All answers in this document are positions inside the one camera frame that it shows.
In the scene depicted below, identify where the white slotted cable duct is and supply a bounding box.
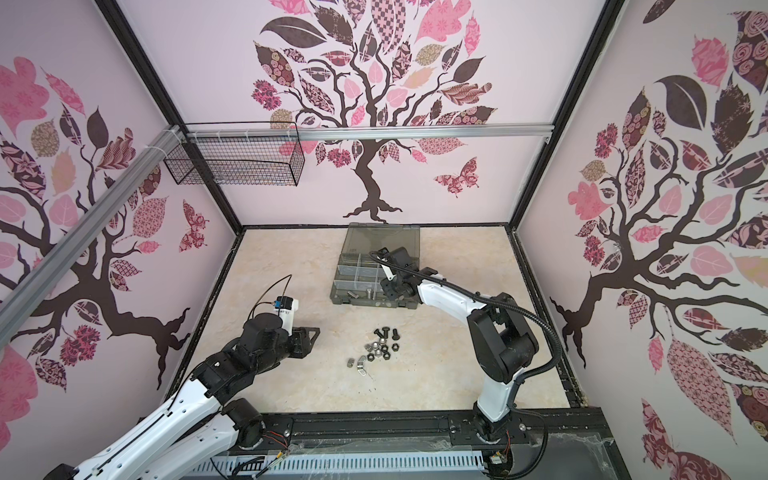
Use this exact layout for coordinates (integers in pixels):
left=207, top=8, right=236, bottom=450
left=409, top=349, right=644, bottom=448
left=185, top=451, right=485, bottom=479

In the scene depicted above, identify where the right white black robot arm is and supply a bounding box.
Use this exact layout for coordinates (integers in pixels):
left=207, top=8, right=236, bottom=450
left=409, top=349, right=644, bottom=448
left=370, top=247, right=539, bottom=443

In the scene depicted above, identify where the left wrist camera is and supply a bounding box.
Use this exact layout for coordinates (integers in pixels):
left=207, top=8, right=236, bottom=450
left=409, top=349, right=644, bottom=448
left=273, top=295, right=299, bottom=319

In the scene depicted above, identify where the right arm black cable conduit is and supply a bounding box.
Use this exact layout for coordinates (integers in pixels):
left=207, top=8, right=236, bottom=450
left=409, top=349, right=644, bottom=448
left=370, top=251, right=564, bottom=385

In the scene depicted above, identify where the silver wing nut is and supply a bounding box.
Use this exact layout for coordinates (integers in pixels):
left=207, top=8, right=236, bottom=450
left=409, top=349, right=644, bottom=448
left=346, top=356, right=373, bottom=380

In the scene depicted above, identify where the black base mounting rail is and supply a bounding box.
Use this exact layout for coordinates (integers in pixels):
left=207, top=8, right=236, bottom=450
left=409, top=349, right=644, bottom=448
left=128, top=407, right=613, bottom=451

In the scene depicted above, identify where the aluminium rail on left wall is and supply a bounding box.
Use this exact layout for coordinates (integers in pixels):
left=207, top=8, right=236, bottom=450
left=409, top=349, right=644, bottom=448
left=1, top=125, right=183, bottom=346

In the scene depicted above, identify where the grey plastic compartment organizer box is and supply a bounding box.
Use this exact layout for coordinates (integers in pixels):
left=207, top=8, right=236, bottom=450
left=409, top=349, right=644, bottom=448
left=330, top=223, right=421, bottom=310

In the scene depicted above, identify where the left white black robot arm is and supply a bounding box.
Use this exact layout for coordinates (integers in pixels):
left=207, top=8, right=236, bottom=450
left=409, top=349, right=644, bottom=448
left=46, top=312, right=320, bottom=479

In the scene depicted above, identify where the black wire mesh basket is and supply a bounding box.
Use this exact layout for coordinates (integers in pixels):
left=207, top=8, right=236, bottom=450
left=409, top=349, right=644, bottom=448
left=164, top=120, right=305, bottom=187

